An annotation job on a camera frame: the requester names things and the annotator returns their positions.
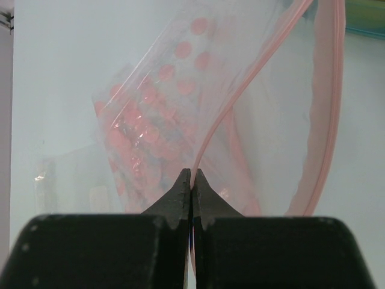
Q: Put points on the pink dotted zip bag stack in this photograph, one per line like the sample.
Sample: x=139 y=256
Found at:
x=148 y=114

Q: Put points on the teal plastic food tray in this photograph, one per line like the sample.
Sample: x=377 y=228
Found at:
x=365 y=18

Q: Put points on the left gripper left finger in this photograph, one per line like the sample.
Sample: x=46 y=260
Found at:
x=146 y=250

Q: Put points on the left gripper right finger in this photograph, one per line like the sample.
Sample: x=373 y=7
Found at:
x=235 y=251

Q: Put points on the clear zip bag pink zipper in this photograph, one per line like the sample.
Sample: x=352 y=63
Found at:
x=266 y=133

